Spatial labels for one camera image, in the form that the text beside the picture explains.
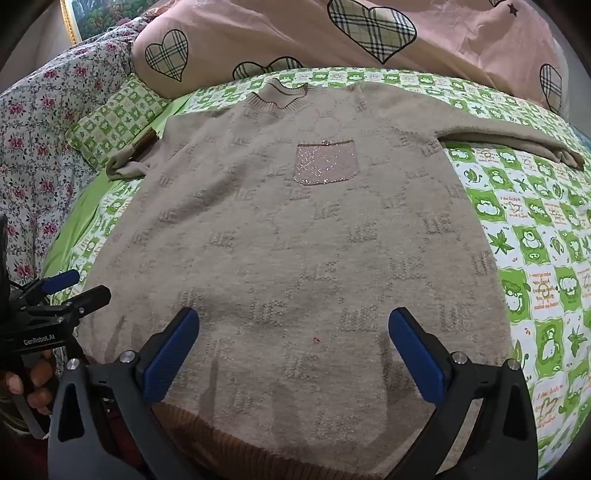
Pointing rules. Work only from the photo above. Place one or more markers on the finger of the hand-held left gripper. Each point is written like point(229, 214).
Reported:
point(60, 280)
point(90, 297)

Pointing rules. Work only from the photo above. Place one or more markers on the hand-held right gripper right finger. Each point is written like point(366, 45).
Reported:
point(415, 357)

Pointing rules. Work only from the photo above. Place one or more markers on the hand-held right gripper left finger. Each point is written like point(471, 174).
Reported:
point(170, 357)

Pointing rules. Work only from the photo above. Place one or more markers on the beige knit sweater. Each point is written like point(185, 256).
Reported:
point(286, 240)

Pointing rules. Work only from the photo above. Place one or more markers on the person's left hand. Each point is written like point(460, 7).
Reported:
point(39, 376)

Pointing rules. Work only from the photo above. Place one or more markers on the green checked bedsheet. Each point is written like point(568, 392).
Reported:
point(531, 240)

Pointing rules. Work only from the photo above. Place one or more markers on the floral blanket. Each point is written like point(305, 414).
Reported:
point(51, 115)

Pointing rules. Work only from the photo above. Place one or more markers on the green checked pillow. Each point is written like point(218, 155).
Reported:
point(117, 122)

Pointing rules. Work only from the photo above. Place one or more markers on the gold framed landscape picture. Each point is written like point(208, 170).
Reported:
point(106, 16)

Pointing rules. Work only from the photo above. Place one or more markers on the pink heart print quilt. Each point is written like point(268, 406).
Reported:
point(286, 32)

